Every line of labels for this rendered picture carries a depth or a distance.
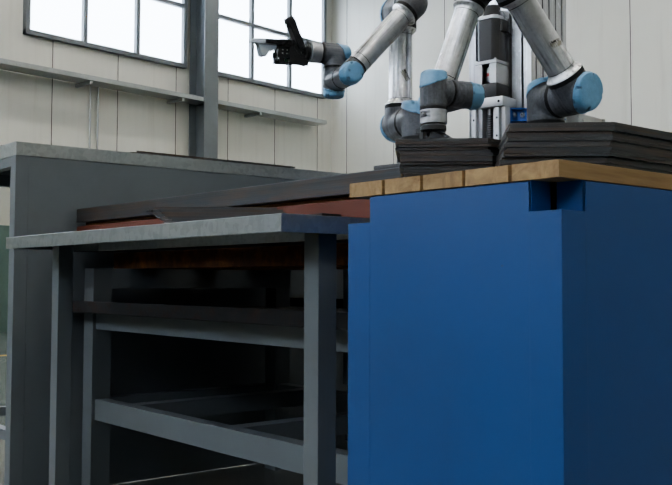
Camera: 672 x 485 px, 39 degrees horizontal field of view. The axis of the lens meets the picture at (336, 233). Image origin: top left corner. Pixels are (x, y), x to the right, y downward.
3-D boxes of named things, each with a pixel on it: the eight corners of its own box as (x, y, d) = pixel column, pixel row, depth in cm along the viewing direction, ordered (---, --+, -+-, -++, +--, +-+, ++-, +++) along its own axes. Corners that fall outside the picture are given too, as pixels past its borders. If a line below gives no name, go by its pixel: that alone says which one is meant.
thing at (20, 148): (15, 154, 278) (16, 141, 278) (-50, 172, 324) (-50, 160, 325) (349, 184, 361) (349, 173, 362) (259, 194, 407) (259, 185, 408)
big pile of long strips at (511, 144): (562, 158, 115) (561, 110, 115) (349, 183, 146) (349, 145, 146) (839, 197, 166) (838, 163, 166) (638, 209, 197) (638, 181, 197)
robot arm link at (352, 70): (445, -3, 328) (359, 92, 314) (430, 5, 339) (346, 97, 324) (423, -29, 326) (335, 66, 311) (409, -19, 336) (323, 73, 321)
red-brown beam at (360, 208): (453, 216, 166) (453, 182, 167) (76, 242, 286) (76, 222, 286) (487, 218, 172) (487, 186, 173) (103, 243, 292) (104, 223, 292)
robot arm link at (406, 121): (410, 134, 319) (410, 94, 320) (393, 139, 332) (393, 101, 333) (441, 136, 324) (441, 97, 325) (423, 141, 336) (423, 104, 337)
